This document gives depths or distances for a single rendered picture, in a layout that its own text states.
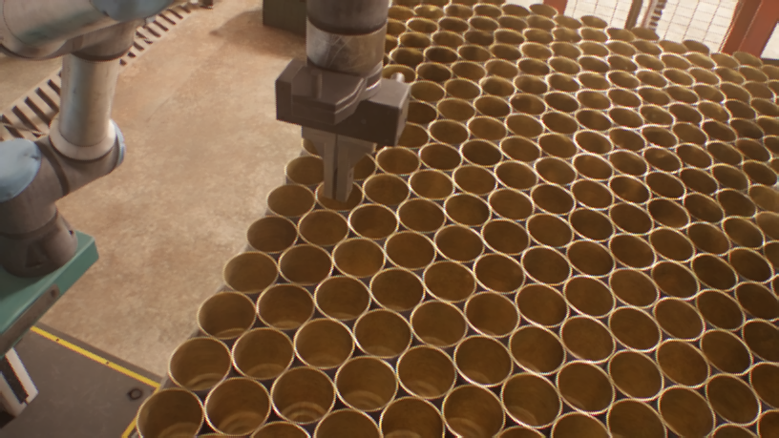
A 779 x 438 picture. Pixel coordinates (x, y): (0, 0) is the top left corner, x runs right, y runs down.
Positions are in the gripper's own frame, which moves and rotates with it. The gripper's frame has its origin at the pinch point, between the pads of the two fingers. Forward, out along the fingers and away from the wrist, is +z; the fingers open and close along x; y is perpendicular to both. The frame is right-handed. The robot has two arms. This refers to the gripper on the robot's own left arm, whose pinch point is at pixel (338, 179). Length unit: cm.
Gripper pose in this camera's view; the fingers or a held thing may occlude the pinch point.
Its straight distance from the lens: 71.2
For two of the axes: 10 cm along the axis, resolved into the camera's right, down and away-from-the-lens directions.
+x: -9.6, -2.4, 1.1
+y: 2.5, -6.6, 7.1
